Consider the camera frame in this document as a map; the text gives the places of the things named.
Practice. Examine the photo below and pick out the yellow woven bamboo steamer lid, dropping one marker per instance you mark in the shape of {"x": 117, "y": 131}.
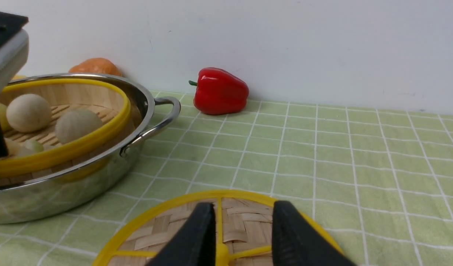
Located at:
{"x": 243, "y": 230}

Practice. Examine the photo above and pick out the white steamed bun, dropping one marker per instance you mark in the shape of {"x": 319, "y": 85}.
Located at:
{"x": 75, "y": 124}
{"x": 29, "y": 113}

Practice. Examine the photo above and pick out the stainless steel pot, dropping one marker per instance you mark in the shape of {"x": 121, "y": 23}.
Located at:
{"x": 61, "y": 191}

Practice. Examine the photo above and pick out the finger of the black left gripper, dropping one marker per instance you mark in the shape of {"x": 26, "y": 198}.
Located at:
{"x": 194, "y": 244}

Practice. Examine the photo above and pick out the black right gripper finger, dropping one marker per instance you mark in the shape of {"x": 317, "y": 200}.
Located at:
{"x": 296, "y": 243}

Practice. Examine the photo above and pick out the yellow banana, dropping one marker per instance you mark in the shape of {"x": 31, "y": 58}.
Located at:
{"x": 18, "y": 77}

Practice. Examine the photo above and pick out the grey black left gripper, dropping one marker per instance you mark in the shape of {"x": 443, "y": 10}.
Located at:
{"x": 14, "y": 49}

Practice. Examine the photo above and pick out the red bell pepper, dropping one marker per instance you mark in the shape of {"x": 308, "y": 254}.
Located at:
{"x": 219, "y": 93}

